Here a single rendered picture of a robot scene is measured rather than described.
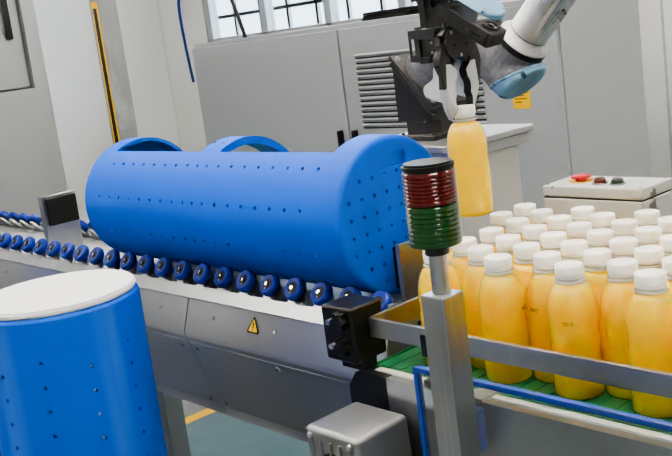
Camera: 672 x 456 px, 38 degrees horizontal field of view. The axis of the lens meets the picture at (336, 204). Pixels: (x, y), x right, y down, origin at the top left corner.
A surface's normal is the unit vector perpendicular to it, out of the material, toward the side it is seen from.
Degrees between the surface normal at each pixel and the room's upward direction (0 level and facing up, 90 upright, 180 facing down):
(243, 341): 70
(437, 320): 90
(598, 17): 90
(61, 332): 90
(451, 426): 90
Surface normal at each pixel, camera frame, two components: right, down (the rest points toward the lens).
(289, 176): -0.66, -0.44
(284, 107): -0.73, 0.22
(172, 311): -0.72, -0.13
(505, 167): 0.67, 0.04
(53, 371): 0.11, 0.17
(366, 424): -0.13, -0.98
